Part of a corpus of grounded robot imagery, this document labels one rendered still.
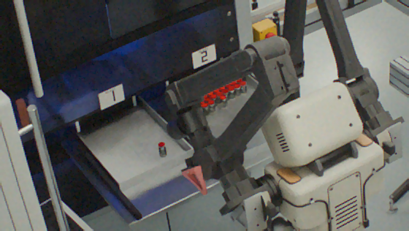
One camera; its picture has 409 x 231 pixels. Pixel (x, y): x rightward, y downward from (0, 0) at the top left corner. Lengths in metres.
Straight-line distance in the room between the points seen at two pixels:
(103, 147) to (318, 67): 1.99
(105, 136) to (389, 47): 2.25
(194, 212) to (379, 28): 2.02
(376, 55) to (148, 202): 2.33
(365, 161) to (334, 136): 0.11
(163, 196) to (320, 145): 0.70
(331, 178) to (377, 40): 2.76
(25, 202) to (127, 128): 0.83
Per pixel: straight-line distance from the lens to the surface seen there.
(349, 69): 2.43
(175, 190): 2.76
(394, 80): 3.83
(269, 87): 1.98
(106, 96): 2.91
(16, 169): 2.19
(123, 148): 2.93
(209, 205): 3.42
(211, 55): 3.05
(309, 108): 2.20
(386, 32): 5.00
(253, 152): 2.83
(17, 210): 2.26
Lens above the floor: 2.72
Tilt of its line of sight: 37 degrees down
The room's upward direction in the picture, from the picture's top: 7 degrees counter-clockwise
